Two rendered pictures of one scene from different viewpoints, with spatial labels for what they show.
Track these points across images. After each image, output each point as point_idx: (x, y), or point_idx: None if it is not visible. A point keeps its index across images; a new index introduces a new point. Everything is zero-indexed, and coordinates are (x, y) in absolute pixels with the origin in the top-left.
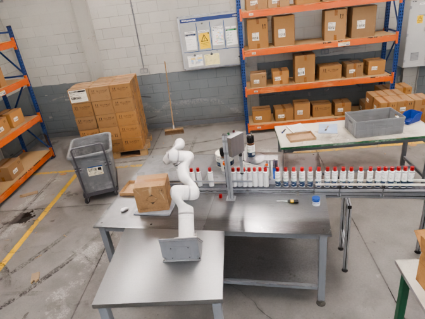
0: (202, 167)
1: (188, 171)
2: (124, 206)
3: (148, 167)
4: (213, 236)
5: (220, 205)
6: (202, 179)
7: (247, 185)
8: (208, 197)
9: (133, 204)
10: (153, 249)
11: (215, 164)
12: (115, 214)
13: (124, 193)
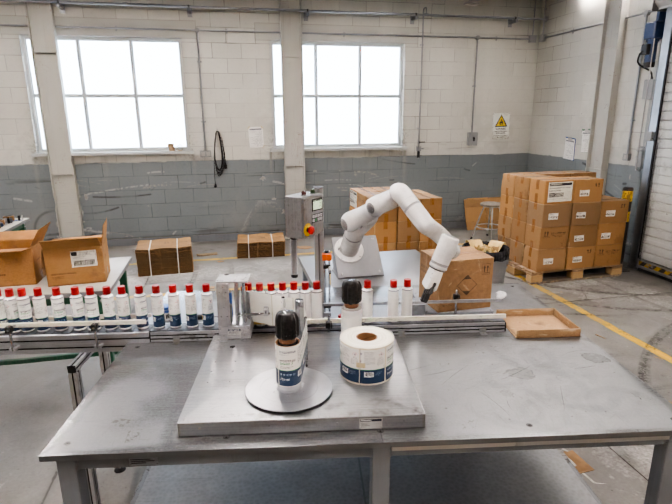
0: (439, 382)
1: (363, 208)
2: (512, 303)
3: (609, 377)
4: (327, 283)
5: (335, 310)
6: (407, 350)
7: None
8: None
9: (499, 305)
10: (397, 272)
11: (393, 369)
12: (507, 293)
13: (542, 309)
